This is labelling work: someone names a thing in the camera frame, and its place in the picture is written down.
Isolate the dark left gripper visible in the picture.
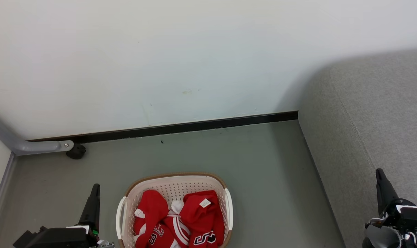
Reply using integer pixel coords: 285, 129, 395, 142
13, 184, 100, 248

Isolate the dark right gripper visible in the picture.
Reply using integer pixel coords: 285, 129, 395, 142
366, 168, 417, 230

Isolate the red garment with number three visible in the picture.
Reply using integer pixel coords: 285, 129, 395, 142
133, 189, 177, 248

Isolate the red jersey with white stripes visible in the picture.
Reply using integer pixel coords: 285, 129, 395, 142
164, 190, 226, 248

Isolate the grey fabric sofa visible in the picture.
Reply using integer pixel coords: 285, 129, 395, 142
298, 48, 417, 248

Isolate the black caster wheel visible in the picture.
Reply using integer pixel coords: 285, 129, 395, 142
66, 144, 86, 159

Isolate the cream perforated plastic laundry basket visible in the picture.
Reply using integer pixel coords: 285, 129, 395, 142
116, 172, 234, 248

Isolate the grey metal frame leg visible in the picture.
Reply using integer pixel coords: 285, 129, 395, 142
0, 112, 74, 156

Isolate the grey wall baseboard strip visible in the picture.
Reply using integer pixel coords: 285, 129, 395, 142
0, 153, 16, 238

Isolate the black wall baseboard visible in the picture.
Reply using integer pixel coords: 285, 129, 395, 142
26, 111, 299, 143

